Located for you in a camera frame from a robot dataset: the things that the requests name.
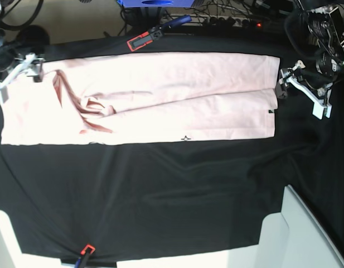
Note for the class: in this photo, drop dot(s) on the pink T-shirt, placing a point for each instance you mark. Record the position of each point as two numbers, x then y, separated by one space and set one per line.
144 98

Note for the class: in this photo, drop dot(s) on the white box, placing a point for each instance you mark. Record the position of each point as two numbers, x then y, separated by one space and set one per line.
295 238
10 251

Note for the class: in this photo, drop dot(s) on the orange black clamp top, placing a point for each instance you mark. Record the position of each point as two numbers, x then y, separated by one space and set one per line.
155 33

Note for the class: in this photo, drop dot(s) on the blue plastic box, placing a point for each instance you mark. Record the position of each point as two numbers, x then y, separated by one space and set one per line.
156 3

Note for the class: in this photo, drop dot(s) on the black power strip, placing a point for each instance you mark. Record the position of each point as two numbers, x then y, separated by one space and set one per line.
199 20

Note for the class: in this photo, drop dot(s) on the blue clamp bottom edge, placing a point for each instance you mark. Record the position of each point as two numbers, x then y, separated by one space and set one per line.
85 254

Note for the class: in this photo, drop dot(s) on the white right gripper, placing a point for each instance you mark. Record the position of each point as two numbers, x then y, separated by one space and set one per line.
31 66

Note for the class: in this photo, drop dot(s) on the white box left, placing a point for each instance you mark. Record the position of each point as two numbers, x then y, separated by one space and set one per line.
10 251

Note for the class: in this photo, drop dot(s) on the black table cloth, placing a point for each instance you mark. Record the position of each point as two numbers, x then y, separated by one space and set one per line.
150 200

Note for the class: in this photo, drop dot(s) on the white box right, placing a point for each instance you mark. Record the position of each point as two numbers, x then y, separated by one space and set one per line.
295 238

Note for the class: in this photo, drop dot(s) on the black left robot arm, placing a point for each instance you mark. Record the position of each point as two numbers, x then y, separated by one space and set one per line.
324 22

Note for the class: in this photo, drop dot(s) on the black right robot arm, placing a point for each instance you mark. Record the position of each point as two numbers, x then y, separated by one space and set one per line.
21 48

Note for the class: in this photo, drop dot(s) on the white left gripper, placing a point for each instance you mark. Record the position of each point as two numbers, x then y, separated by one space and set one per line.
315 86

